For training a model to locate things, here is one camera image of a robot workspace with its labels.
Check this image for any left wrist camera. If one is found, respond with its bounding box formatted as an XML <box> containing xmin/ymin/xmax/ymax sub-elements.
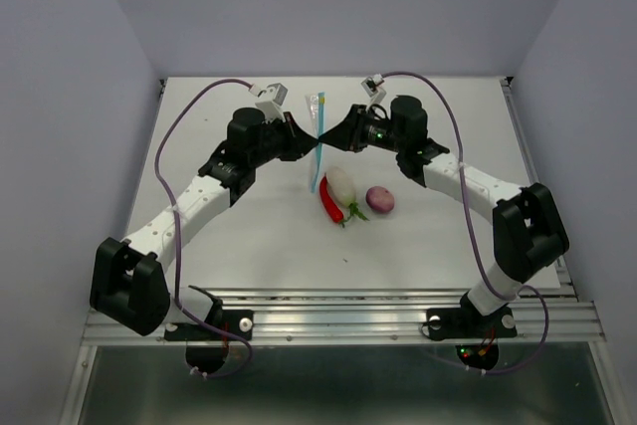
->
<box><xmin>255</xmin><ymin>83</ymin><xmax>288</xmax><ymax>121</ymax></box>

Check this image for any purple cable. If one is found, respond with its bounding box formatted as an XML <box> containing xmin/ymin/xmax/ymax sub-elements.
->
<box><xmin>154</xmin><ymin>78</ymin><xmax>254</xmax><ymax>380</ymax></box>
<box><xmin>382</xmin><ymin>71</ymin><xmax>551</xmax><ymax>376</ymax></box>

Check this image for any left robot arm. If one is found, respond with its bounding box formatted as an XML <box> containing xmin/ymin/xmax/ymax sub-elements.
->
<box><xmin>90</xmin><ymin>107</ymin><xmax>318</xmax><ymax>336</ymax></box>

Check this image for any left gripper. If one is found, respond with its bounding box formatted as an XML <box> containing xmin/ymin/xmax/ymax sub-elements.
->
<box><xmin>250</xmin><ymin>112</ymin><xmax>319</xmax><ymax>169</ymax></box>

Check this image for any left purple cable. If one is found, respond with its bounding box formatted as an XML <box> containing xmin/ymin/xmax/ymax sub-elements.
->
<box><xmin>154</xmin><ymin>78</ymin><xmax>254</xmax><ymax>380</ymax></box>

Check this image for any clear zip top bag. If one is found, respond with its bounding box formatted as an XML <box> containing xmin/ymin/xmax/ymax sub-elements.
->
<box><xmin>306</xmin><ymin>92</ymin><xmax>325</xmax><ymax>194</ymax></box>

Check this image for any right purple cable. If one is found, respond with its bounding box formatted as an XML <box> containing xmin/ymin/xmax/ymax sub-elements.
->
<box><xmin>382</xmin><ymin>71</ymin><xmax>551</xmax><ymax>376</ymax></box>

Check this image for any aluminium mounting rail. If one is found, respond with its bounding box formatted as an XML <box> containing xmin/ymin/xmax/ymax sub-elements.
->
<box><xmin>82</xmin><ymin>288</ymin><xmax>607</xmax><ymax>346</ymax></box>

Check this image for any purple onion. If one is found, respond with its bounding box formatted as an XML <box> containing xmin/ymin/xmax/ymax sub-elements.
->
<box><xmin>365</xmin><ymin>186</ymin><xmax>395</xmax><ymax>214</ymax></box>

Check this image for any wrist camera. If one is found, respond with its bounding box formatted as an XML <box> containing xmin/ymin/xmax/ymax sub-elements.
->
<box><xmin>361</xmin><ymin>74</ymin><xmax>386</xmax><ymax>106</ymax></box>
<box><xmin>255</xmin><ymin>83</ymin><xmax>288</xmax><ymax>121</ymax></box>

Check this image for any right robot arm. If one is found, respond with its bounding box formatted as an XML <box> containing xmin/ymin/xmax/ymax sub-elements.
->
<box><xmin>319</xmin><ymin>96</ymin><xmax>569</xmax><ymax>335</ymax></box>

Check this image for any red chili pepper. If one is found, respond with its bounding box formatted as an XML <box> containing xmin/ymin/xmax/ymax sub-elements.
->
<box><xmin>318</xmin><ymin>176</ymin><xmax>344</xmax><ymax>226</ymax></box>

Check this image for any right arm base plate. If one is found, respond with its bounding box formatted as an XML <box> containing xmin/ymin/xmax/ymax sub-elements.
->
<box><xmin>421</xmin><ymin>307</ymin><xmax>518</xmax><ymax>341</ymax></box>

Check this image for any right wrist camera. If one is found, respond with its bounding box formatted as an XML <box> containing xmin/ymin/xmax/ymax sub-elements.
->
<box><xmin>361</xmin><ymin>74</ymin><xmax>386</xmax><ymax>106</ymax></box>

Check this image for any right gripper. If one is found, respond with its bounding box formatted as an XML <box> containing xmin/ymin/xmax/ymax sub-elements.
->
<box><xmin>318</xmin><ymin>104</ymin><xmax>405</xmax><ymax>153</ymax></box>

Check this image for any white radish with leaves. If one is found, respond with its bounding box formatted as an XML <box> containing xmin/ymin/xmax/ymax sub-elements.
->
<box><xmin>325</xmin><ymin>166</ymin><xmax>368</xmax><ymax>222</ymax></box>

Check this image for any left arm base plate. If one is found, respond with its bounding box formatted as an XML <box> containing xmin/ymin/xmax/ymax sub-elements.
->
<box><xmin>162</xmin><ymin>309</ymin><xmax>256</xmax><ymax>344</ymax></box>

